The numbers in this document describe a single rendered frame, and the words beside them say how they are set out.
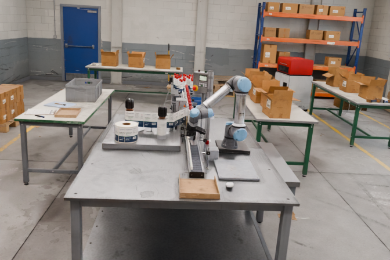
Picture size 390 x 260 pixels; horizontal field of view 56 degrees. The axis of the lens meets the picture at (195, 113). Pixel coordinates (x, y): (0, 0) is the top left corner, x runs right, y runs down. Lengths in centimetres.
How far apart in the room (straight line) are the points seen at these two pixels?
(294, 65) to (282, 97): 383
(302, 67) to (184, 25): 380
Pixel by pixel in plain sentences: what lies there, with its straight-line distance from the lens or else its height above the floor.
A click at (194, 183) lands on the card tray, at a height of 83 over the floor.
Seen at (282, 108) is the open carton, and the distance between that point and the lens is 484.
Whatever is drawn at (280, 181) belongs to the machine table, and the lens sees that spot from 282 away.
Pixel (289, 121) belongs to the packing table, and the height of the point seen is 77.
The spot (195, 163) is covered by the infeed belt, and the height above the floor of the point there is 88.
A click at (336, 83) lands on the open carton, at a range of 810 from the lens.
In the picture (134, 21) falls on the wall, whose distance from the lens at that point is 1090.
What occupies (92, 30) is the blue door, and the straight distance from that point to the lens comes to 1106.
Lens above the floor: 194
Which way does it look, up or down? 14 degrees down
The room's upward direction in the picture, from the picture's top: 3 degrees clockwise
